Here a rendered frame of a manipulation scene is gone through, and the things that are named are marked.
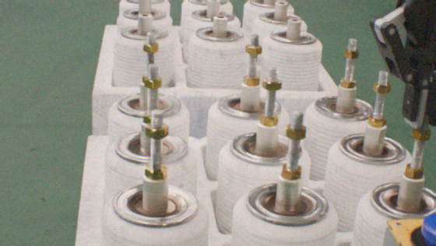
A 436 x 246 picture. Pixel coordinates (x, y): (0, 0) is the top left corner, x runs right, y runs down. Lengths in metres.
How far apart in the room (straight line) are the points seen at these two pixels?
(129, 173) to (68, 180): 0.52
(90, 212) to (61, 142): 0.61
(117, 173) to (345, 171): 0.23
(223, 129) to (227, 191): 0.11
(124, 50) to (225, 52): 0.15
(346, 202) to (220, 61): 0.42
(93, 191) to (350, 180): 0.28
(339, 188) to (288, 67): 0.41
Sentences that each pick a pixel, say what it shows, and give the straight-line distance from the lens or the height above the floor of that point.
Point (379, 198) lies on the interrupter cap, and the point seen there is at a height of 0.25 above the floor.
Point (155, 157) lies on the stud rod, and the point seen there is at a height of 0.30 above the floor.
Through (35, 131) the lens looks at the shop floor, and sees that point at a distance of 1.42.
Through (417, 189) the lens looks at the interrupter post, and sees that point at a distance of 0.68.
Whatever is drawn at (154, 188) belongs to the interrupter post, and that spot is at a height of 0.27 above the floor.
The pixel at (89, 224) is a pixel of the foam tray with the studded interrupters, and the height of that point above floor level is 0.18.
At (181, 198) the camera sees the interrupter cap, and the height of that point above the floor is 0.25.
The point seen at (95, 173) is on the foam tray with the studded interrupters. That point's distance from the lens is 0.86.
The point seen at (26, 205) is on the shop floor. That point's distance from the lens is 1.16.
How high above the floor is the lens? 0.57
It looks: 23 degrees down
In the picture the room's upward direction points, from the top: 4 degrees clockwise
